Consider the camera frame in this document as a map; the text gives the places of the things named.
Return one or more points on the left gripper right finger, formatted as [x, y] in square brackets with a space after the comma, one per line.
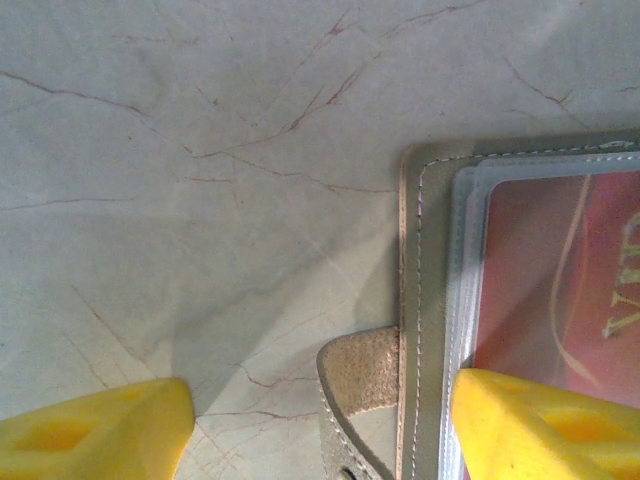
[550, 440]

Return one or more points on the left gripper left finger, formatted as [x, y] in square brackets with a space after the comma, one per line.
[90, 440]

